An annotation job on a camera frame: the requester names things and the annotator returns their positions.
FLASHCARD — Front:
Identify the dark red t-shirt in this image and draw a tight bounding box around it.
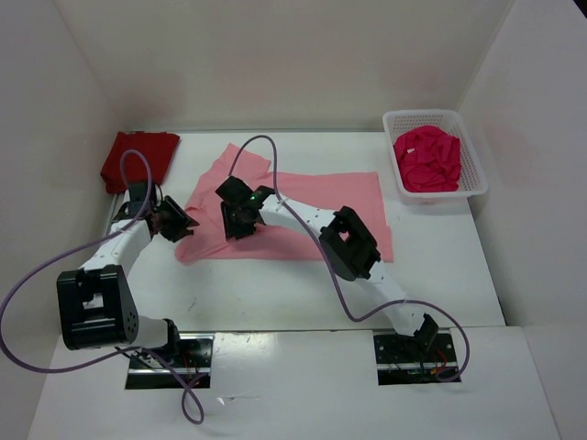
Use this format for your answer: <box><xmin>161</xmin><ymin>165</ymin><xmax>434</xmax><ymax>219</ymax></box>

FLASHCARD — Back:
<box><xmin>100</xmin><ymin>131</ymin><xmax>181</xmax><ymax>194</ymax></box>

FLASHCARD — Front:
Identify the light pink t-shirt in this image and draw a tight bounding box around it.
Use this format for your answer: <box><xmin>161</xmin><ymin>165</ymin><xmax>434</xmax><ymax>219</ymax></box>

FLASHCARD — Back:
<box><xmin>175</xmin><ymin>144</ymin><xmax>393</xmax><ymax>265</ymax></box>

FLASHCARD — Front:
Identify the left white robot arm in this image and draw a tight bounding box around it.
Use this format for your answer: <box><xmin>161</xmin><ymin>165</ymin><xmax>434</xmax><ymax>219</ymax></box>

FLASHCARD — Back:
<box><xmin>56</xmin><ymin>195</ymin><xmax>198</xmax><ymax>367</ymax></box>

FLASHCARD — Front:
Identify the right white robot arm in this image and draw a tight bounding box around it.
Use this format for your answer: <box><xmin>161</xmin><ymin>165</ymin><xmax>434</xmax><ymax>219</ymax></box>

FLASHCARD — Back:
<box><xmin>221</xmin><ymin>193</ymin><xmax>438</xmax><ymax>360</ymax></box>

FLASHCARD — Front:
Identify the magenta t-shirt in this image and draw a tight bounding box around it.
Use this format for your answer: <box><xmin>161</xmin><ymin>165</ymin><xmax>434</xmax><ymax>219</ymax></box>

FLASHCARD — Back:
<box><xmin>393</xmin><ymin>126</ymin><xmax>461</xmax><ymax>193</ymax></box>

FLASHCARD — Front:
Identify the white plastic basket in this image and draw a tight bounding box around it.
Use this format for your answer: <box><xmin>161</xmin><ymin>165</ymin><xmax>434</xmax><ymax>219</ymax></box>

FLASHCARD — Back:
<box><xmin>382</xmin><ymin>109</ymin><xmax>488</xmax><ymax>204</ymax></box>

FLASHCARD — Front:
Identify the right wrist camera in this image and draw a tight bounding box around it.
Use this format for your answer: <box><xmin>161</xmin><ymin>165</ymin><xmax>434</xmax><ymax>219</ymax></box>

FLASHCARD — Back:
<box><xmin>216</xmin><ymin>176</ymin><xmax>276</xmax><ymax>208</ymax></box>

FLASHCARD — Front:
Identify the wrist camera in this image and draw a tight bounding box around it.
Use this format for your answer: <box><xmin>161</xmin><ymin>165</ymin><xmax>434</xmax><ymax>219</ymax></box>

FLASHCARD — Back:
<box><xmin>216</xmin><ymin>176</ymin><xmax>276</xmax><ymax>208</ymax></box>
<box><xmin>111</xmin><ymin>181</ymin><xmax>162</xmax><ymax>223</ymax></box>

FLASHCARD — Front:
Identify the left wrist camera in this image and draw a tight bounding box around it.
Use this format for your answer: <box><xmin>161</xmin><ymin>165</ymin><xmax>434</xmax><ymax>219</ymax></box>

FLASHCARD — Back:
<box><xmin>111</xmin><ymin>181</ymin><xmax>162</xmax><ymax>223</ymax></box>

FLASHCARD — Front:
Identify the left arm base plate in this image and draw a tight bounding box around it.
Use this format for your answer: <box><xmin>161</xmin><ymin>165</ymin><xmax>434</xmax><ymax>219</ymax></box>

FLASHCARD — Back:
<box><xmin>125</xmin><ymin>333</ymin><xmax>215</xmax><ymax>391</ymax></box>

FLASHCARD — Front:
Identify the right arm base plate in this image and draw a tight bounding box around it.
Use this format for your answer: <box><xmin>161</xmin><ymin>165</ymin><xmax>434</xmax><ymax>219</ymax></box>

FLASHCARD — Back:
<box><xmin>373</xmin><ymin>333</ymin><xmax>460</xmax><ymax>386</ymax></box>

